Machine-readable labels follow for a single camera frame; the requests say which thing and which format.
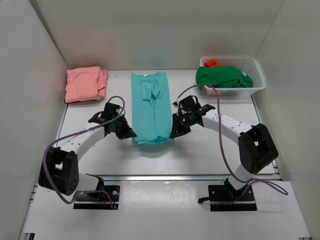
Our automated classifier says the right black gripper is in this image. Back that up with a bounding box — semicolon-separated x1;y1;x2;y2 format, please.
171;112;194;139

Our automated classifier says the teal t shirt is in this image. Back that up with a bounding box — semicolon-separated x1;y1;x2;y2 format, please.
131;72;173;145

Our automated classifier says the green t shirt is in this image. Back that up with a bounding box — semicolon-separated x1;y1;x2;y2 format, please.
195;66;254;89

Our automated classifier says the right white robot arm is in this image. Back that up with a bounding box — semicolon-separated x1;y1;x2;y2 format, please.
170;95;279;200

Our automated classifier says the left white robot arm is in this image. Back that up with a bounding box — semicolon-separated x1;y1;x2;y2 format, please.
38;102;137;200

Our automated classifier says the folded pink t shirt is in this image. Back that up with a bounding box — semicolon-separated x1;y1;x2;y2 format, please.
64;66;108;104

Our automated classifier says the orange t shirt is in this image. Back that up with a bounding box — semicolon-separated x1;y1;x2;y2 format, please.
203;59;221;69

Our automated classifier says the white plastic basket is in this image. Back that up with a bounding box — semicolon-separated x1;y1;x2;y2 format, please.
199;55;266;97

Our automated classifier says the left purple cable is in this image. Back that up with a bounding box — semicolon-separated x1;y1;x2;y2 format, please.
42;95;126;205

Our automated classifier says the purple cable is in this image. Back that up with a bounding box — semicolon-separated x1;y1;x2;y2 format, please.
173;84;289;207
42;95;126;205

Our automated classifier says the aluminium rail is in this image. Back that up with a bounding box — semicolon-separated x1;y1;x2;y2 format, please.
99;174;279;182

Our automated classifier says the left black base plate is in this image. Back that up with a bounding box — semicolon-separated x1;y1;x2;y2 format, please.
73;181;121;210

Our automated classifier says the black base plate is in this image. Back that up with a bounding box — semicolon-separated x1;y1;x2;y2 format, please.
73;181;121;210
198;184;258;212

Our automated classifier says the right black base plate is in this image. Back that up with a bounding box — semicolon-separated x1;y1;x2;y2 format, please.
198;184;258;212

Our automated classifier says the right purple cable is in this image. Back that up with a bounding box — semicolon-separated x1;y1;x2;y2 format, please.
173;84;289;207

